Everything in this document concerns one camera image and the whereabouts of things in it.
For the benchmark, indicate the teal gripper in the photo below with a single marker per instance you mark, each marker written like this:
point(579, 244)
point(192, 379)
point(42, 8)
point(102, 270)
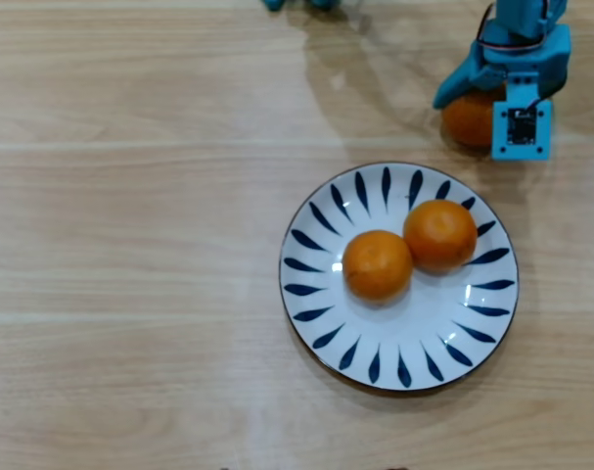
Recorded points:
point(460, 80)

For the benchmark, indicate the orange fruit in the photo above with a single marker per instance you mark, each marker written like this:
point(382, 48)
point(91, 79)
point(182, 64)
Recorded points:
point(378, 267)
point(441, 235)
point(468, 122)

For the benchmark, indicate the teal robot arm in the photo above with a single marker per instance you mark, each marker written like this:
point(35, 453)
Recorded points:
point(521, 14)

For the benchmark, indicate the white plate blue leaf pattern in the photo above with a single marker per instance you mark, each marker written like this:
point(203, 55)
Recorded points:
point(399, 333)

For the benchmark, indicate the teal plastic base part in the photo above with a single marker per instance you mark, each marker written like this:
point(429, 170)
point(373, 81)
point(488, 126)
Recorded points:
point(273, 4)

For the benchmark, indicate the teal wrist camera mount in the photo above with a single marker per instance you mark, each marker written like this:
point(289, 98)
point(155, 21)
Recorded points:
point(521, 127)

